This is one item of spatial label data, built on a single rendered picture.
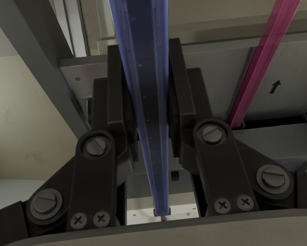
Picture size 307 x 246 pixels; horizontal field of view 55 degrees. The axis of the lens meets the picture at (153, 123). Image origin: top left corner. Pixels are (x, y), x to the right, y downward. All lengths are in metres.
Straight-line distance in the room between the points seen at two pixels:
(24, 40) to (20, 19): 0.02
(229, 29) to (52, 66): 0.48
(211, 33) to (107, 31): 0.22
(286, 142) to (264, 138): 0.03
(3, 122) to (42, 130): 0.59
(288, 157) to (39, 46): 0.32
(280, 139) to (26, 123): 4.07
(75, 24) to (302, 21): 0.47
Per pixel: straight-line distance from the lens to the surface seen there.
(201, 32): 0.67
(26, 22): 0.24
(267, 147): 0.42
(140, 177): 0.40
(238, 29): 0.69
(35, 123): 4.28
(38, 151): 4.45
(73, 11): 0.54
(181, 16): 3.30
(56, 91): 0.30
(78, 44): 0.54
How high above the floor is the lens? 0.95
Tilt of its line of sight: 21 degrees up
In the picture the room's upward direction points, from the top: 174 degrees clockwise
